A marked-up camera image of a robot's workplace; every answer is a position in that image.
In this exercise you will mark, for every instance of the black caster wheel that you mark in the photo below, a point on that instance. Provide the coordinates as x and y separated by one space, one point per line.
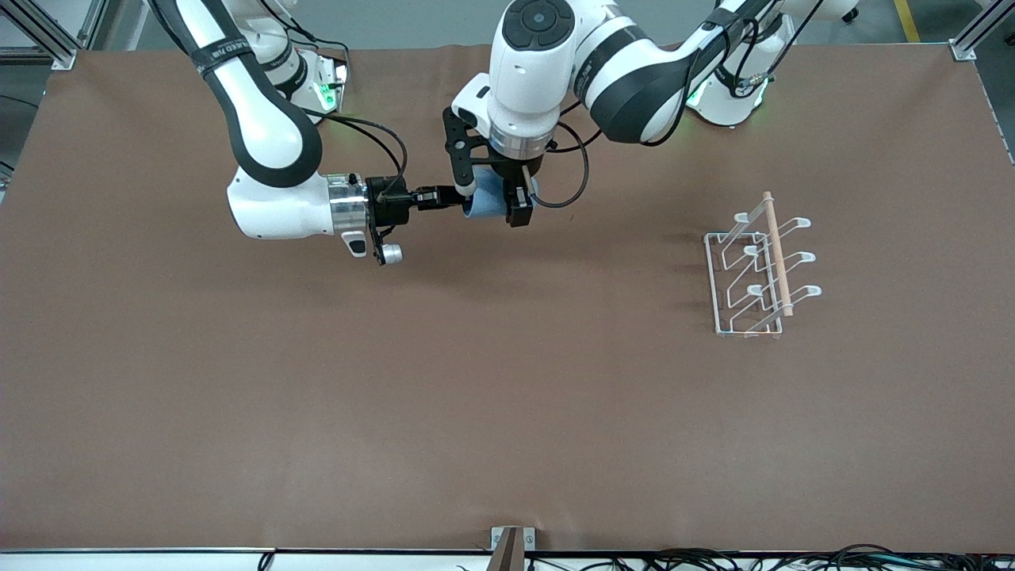
851 13

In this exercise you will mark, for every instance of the blue plastic cup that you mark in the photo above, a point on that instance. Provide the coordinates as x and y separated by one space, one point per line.
488 205

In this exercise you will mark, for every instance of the brown table cover sheet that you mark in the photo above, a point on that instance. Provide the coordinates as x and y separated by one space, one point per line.
476 357

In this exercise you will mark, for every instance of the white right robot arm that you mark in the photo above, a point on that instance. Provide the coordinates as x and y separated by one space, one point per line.
270 135

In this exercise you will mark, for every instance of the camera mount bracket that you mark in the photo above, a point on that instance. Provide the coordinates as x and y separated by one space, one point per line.
511 547

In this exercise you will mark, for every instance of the white table edge strip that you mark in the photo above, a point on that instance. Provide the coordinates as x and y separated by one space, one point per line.
119 561

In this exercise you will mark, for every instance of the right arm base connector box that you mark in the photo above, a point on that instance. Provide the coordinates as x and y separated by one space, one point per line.
333 83

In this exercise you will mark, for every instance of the aluminium frame post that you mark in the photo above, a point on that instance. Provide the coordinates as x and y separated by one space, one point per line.
979 32
47 32

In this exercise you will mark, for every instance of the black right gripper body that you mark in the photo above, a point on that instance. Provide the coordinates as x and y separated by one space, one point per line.
392 201

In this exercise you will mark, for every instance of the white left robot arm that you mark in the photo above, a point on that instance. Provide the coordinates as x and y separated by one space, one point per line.
531 71

